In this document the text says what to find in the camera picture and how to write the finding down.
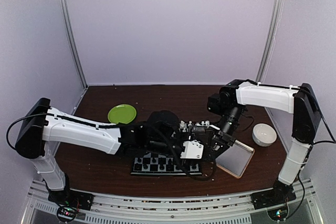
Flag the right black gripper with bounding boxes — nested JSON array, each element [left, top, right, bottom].
[[208, 104, 244, 163]]

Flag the black king piece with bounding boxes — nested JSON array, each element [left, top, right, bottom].
[[166, 158, 174, 172]]

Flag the black white chess board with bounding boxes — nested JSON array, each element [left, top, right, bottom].
[[130, 121, 203, 176]]

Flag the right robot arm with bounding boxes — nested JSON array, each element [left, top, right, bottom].
[[207, 79, 322, 204]]

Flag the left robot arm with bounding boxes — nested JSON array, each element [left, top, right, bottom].
[[13, 98, 228, 205]]

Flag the wooden metal tray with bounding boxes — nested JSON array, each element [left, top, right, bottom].
[[216, 141, 255, 179]]

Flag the white bowl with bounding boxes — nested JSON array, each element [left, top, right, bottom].
[[252, 123, 277, 147]]

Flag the green plate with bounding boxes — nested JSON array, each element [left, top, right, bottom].
[[108, 104, 137, 124]]

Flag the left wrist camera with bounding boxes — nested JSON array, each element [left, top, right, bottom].
[[180, 140, 204, 159]]

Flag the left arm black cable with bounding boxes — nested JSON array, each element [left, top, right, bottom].
[[6, 113, 217, 182]]

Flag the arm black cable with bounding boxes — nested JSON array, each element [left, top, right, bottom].
[[299, 90, 336, 209], [6, 113, 217, 182]]

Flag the front aluminium rail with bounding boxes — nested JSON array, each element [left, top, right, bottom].
[[19, 179, 326, 223]]

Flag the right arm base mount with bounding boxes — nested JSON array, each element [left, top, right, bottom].
[[251, 189, 297, 209]]

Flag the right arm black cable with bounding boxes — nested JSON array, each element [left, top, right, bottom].
[[299, 90, 336, 209]]

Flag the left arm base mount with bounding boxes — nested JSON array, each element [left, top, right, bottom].
[[48, 190, 94, 210]]

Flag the right aluminium frame post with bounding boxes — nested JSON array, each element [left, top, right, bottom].
[[256, 0, 284, 82]]

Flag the aluminium frame post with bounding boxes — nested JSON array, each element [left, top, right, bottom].
[[60, 0, 88, 89], [256, 0, 284, 82]]

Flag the left aluminium frame post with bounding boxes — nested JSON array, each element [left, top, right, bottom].
[[60, 0, 88, 89]]

